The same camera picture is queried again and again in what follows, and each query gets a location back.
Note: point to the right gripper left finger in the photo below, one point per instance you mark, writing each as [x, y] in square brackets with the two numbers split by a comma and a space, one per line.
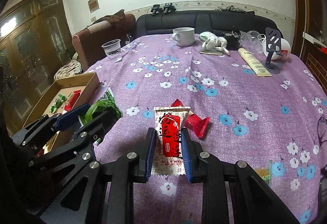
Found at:
[104, 188]

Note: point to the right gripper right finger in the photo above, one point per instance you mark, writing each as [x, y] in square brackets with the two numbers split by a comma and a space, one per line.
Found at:
[231, 192]

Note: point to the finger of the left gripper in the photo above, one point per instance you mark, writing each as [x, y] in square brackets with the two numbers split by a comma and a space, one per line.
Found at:
[97, 128]
[66, 120]

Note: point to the red black sesame candy packet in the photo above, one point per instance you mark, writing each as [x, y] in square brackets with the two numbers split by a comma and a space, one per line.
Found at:
[72, 100]

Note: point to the green snack packet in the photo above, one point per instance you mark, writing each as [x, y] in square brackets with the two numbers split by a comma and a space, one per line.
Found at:
[106, 103]

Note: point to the white red snack packet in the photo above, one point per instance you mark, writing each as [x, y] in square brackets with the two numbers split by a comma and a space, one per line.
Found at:
[169, 122]

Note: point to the cardboard box tray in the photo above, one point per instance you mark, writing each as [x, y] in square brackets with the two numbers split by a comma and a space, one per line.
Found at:
[70, 91]

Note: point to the small green yellow candy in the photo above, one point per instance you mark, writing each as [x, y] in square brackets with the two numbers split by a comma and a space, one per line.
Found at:
[265, 172]

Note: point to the patterned blanket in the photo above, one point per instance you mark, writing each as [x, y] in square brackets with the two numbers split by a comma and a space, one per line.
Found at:
[71, 68]

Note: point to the red small snack packet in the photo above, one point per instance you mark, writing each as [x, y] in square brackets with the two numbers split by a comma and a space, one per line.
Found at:
[192, 122]

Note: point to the clear plastic cup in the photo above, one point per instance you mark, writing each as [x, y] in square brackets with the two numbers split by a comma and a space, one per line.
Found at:
[112, 50]

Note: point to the wooden cabinet doors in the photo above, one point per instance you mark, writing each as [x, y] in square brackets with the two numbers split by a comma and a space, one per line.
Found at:
[35, 43]

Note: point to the purple floral tablecloth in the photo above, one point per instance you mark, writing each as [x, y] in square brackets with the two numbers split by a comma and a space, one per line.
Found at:
[255, 119]

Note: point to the brown armchair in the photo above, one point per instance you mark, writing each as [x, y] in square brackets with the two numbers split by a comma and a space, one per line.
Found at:
[88, 42]

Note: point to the eyeglasses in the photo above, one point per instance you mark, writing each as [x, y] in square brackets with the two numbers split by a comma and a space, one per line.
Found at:
[322, 130]

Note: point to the black leather sofa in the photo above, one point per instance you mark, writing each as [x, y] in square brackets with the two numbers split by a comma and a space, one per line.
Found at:
[216, 22]

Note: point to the white ceramic mug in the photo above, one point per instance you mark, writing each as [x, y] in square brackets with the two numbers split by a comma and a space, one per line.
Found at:
[183, 36]

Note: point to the cream tube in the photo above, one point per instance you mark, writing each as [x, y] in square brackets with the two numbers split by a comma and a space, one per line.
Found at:
[254, 63]

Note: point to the white crumpled cloth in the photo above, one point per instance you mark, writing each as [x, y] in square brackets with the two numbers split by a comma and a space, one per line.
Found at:
[212, 44]

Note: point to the white bowl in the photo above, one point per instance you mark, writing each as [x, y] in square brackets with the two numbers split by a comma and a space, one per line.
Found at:
[282, 53]

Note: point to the black small container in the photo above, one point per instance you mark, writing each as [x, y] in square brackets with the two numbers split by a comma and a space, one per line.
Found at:
[233, 41]

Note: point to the clear glass jar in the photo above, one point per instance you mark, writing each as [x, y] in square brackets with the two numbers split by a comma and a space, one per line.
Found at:
[252, 41]

